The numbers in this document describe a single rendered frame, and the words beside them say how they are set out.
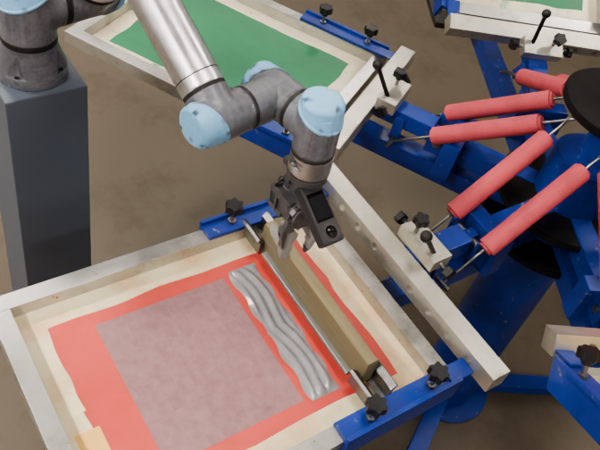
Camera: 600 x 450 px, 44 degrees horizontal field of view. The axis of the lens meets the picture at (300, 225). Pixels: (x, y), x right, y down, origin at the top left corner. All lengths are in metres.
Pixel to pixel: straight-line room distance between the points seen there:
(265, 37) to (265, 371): 1.21
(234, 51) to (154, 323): 1.02
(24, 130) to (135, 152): 1.62
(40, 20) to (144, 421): 0.82
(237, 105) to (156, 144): 2.21
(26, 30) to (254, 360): 0.81
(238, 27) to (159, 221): 0.98
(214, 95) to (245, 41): 1.20
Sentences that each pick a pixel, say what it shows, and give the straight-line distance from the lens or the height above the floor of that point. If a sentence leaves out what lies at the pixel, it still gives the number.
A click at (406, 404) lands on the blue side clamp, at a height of 1.00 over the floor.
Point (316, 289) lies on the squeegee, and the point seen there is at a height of 1.06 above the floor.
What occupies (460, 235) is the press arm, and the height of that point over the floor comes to 1.04.
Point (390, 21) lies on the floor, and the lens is 4.57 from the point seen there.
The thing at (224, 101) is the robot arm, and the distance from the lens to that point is 1.17.
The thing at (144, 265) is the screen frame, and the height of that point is 0.98.
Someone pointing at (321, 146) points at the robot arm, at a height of 1.49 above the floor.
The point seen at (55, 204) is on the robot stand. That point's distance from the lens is 1.93.
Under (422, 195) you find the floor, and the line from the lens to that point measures 3.45.
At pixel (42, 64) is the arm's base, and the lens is 1.68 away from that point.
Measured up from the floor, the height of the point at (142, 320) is 0.96.
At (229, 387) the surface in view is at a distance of 1.51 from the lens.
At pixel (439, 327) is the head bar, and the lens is 1.65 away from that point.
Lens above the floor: 2.26
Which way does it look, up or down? 46 degrees down
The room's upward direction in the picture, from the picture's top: 16 degrees clockwise
